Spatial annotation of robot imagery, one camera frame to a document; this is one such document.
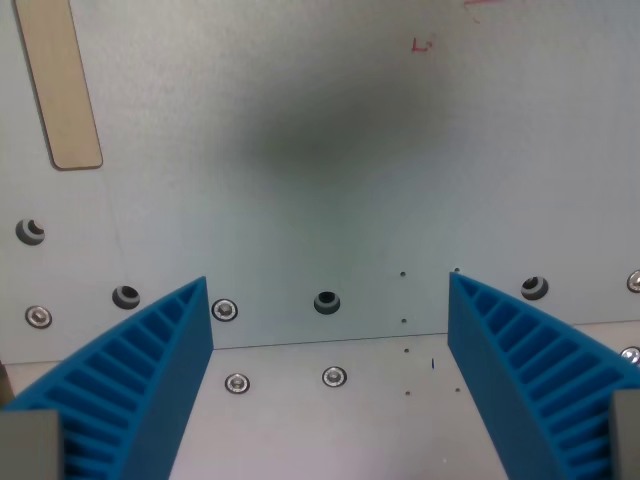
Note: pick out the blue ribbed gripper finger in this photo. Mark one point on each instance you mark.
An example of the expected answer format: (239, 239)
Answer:
(492, 370)
(165, 380)

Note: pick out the silver hex socket screw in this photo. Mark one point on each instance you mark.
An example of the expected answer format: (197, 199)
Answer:
(635, 280)
(237, 383)
(38, 316)
(632, 354)
(224, 310)
(334, 376)

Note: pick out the light wooden flat strip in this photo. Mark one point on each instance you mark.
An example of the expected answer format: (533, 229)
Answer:
(61, 85)

